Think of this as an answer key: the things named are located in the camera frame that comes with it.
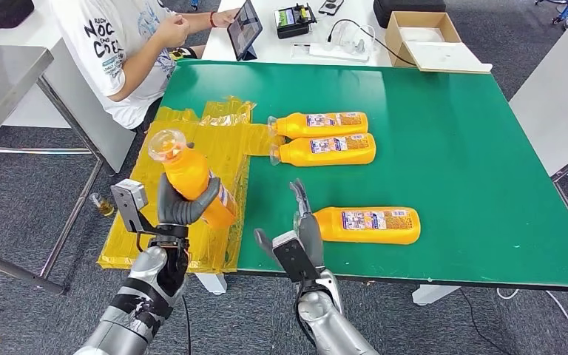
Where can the person's left hand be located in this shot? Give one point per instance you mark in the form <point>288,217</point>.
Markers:
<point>225,18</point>

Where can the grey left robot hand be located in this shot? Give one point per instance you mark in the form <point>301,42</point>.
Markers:
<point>181,210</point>

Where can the person's right hand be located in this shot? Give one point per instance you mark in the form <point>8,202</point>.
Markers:
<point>174,29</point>

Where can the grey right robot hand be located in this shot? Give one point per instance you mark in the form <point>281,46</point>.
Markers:
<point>311,235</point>

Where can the orange detergent bottle clear cap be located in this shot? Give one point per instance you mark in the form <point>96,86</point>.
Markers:
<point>298,153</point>
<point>328,228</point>
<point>303,126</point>
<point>188,171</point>

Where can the black tablet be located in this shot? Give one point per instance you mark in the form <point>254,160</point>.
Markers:
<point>244,29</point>

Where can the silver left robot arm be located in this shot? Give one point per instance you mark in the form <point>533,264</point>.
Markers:
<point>142,299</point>

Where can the small glass bottle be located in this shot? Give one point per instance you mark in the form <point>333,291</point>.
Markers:
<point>103,207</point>

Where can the yellow taped plastic sheet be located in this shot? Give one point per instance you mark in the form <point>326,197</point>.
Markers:
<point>205,245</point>

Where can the black device green label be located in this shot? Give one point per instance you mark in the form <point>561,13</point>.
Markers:
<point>291,23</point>

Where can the person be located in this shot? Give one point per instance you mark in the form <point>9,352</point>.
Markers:
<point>102,63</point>

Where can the white table foot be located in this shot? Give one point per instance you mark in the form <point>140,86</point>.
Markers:
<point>431,294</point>
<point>213,284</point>

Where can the white power strip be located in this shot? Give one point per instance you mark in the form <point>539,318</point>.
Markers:
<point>323,51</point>

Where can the white desk with side panel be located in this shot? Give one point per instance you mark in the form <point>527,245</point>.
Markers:
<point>73,98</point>

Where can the clear plastic bag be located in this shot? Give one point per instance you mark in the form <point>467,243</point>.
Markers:
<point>357,40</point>

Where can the open cardboard box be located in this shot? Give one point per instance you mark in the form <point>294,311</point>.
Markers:
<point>393,38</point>

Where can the black bag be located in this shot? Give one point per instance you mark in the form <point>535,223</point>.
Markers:
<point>0,11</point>

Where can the black case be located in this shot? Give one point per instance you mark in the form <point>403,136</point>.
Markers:
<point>406,9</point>

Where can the steel table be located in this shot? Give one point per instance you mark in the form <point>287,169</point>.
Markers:
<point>0,83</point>

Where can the white foam pad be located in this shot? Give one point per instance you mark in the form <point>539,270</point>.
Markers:
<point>420,34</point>

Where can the white flat board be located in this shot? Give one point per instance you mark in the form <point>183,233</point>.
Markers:
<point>446,57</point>

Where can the white table metal legs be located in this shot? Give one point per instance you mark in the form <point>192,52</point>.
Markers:
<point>558,108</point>

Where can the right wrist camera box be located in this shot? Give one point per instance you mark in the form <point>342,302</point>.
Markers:
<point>294,255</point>

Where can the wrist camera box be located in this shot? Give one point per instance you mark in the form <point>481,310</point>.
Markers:
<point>294,255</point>
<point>128,198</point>

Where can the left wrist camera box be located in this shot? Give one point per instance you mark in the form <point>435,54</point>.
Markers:
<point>128,198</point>

